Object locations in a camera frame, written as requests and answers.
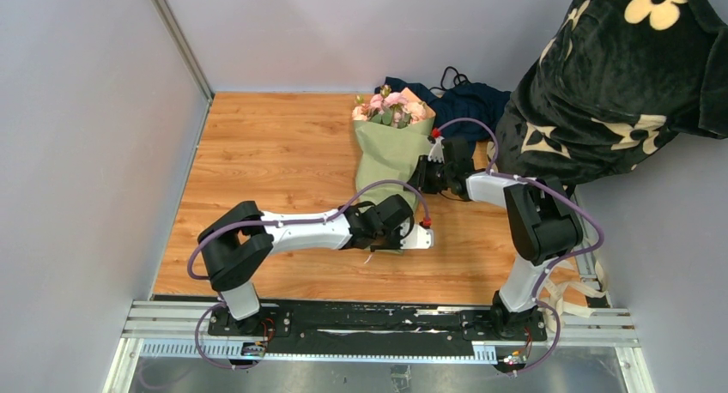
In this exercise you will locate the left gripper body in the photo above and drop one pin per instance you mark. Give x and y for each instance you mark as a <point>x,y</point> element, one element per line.
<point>387,240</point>

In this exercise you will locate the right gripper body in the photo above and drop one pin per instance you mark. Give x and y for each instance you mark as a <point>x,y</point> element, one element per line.
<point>437,177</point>

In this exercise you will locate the wrapping paper sheet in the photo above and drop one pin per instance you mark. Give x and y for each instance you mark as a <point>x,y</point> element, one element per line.
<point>388,152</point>

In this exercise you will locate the fake rose stem one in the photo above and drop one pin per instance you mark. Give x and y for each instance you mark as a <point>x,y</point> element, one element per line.
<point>415,112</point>

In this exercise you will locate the fake rose stem three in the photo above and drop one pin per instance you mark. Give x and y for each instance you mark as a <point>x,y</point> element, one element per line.
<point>392,110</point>

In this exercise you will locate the fake rose stem two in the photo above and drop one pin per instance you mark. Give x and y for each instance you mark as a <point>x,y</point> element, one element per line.
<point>371,111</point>

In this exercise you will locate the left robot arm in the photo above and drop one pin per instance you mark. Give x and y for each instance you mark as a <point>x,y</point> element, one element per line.
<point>237,244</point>

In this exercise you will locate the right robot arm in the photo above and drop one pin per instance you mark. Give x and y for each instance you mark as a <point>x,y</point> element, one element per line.
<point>542,221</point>

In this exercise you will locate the navy blue cloth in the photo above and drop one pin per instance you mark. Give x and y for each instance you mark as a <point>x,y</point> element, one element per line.
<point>468,110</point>

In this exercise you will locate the black floral plush blanket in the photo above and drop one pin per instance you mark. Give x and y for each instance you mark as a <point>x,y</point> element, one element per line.
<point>618,81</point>

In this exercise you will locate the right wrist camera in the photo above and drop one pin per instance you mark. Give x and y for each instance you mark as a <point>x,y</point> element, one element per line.
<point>436,152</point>

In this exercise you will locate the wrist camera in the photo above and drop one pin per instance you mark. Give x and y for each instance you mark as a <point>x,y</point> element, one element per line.
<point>415,237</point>
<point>436,152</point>

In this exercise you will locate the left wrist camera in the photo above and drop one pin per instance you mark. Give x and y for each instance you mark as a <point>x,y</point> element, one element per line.
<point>415,237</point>

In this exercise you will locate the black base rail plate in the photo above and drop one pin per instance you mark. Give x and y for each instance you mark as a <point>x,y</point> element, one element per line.
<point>375,329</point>

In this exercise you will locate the aluminium frame post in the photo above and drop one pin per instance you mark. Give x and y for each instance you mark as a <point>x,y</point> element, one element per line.
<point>174,29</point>

